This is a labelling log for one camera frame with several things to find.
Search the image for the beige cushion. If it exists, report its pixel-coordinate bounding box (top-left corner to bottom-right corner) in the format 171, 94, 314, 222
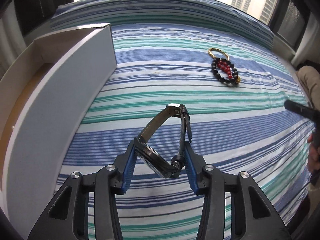
297, 66, 320, 111

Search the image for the blue striped bed sheet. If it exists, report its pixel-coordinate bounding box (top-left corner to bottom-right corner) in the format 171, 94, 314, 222
49, 0, 317, 240

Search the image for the gold braided bangle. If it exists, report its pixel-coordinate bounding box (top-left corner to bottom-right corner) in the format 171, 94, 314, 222
208, 48, 230, 61

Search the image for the person's right hand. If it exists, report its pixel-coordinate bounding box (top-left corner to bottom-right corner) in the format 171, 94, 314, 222
307, 135, 320, 173

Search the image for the right white curtain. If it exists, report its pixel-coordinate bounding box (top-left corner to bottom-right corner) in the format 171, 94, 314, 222
291, 13, 319, 68

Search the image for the white cardboard box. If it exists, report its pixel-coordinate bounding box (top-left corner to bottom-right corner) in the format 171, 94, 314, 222
1, 23, 117, 239

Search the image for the black blue-faced wristwatch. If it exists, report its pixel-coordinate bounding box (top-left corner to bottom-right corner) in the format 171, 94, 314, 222
133, 103, 193, 180

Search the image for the black bead bracelet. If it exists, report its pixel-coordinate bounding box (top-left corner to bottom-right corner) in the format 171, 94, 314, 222
211, 57, 241, 87

